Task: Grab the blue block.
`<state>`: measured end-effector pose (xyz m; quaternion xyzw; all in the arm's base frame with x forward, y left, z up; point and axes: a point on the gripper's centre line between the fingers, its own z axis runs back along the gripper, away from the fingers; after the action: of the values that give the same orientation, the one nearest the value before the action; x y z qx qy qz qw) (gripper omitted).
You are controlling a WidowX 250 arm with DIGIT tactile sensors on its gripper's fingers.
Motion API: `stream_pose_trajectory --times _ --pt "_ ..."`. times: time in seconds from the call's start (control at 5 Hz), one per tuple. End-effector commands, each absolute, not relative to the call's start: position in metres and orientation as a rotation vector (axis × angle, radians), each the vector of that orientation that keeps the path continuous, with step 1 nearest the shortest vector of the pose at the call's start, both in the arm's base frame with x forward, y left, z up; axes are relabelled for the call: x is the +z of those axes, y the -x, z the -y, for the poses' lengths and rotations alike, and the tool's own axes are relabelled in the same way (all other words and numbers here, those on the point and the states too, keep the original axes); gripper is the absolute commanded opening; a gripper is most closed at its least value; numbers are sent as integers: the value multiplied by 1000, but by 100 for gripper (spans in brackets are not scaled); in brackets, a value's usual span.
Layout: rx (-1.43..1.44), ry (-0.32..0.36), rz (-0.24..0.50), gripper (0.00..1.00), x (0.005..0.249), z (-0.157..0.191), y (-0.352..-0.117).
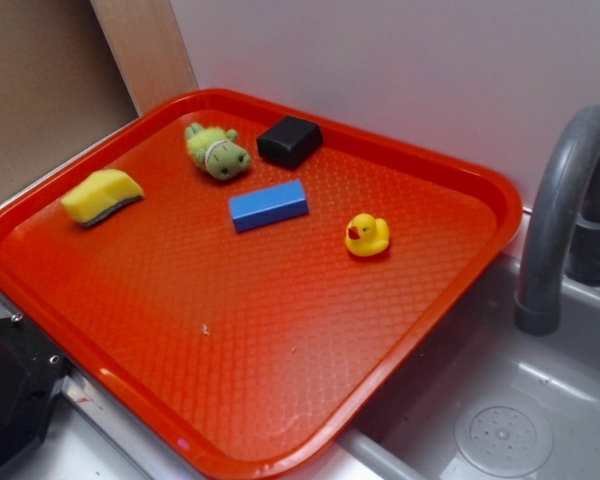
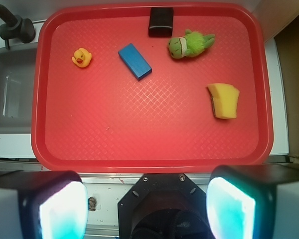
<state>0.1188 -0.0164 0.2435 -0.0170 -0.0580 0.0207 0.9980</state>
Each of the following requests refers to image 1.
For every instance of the yellow rubber duck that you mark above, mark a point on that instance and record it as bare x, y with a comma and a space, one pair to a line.
367, 235

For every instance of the grey plastic sink basin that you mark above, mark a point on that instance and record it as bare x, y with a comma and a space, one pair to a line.
479, 399

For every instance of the red plastic tray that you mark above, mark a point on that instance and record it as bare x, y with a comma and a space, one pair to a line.
248, 352

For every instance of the blue rectangular block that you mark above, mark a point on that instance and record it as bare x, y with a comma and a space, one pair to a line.
269, 205

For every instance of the grey curved faucet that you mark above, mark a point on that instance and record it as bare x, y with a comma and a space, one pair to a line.
563, 238

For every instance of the green plush turtle toy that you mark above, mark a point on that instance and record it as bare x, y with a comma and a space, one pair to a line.
214, 150

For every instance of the black rectangular block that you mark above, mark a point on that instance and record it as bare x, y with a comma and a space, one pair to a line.
289, 142

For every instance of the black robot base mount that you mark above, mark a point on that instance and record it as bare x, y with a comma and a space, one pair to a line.
32, 370

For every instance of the yellow sponge with grey pad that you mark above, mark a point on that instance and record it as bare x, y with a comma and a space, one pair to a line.
100, 195

